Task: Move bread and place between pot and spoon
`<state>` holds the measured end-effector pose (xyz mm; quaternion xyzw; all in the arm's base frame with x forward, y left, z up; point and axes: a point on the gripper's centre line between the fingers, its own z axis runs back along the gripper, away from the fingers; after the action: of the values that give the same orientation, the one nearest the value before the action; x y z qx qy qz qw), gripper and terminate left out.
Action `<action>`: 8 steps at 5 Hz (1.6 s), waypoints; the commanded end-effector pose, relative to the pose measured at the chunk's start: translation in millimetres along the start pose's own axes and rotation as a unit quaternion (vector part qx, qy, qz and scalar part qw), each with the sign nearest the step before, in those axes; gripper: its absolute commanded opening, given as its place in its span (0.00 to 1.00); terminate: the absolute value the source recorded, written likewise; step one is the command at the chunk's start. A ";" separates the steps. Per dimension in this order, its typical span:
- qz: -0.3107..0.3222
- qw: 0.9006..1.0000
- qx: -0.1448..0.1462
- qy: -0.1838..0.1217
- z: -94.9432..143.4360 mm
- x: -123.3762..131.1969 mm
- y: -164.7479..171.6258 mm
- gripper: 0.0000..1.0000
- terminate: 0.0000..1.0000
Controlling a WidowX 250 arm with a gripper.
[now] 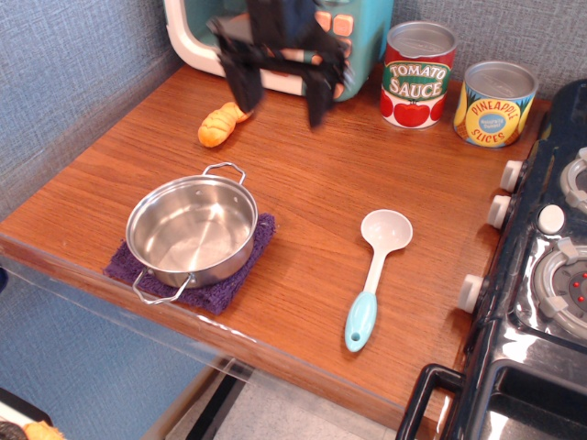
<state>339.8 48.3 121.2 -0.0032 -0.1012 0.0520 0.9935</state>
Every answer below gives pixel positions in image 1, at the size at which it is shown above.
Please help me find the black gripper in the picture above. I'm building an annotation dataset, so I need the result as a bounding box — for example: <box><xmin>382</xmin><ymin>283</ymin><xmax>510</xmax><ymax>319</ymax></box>
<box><xmin>207</xmin><ymin>1</ymin><xmax>352</xmax><ymax>128</ymax></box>

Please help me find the orange plush hot dog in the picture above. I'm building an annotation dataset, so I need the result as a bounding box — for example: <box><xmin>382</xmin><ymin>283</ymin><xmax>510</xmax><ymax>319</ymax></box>
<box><xmin>197</xmin><ymin>102</ymin><xmax>252</xmax><ymax>148</ymax></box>

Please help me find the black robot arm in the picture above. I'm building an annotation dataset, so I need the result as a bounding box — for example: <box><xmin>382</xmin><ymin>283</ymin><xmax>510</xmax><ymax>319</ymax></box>
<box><xmin>207</xmin><ymin>1</ymin><xmax>353</xmax><ymax>128</ymax></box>

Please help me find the teal toy microwave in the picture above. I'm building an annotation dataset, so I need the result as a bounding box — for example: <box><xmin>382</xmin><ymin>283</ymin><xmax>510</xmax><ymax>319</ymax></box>
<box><xmin>163</xmin><ymin>1</ymin><xmax>393</xmax><ymax>102</ymax></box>

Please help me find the tomato sauce can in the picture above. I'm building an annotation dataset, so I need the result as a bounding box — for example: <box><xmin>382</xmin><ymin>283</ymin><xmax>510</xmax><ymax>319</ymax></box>
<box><xmin>380</xmin><ymin>21</ymin><xmax>458</xmax><ymax>129</ymax></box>

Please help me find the stainless steel pot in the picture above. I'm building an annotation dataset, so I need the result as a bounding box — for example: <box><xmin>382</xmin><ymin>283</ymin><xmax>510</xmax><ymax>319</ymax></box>
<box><xmin>126</xmin><ymin>162</ymin><xmax>259</xmax><ymax>305</ymax></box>

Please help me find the pineapple slices can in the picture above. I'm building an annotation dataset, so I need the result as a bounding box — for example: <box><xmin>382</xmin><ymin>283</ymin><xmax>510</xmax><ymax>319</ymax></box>
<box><xmin>453</xmin><ymin>60</ymin><xmax>538</xmax><ymax>149</ymax></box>

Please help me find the purple cloth mat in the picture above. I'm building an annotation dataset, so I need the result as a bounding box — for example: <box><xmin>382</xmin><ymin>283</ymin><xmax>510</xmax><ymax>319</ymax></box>
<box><xmin>104</xmin><ymin>213</ymin><xmax>276</xmax><ymax>314</ymax></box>

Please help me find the black toy stove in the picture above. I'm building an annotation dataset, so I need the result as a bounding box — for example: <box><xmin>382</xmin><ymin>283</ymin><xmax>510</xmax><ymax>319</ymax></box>
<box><xmin>397</xmin><ymin>80</ymin><xmax>586</xmax><ymax>439</ymax></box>

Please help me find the white spoon with teal handle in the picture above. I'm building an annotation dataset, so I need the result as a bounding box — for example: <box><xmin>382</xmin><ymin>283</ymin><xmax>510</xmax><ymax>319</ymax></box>
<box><xmin>344</xmin><ymin>209</ymin><xmax>413</xmax><ymax>353</ymax></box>

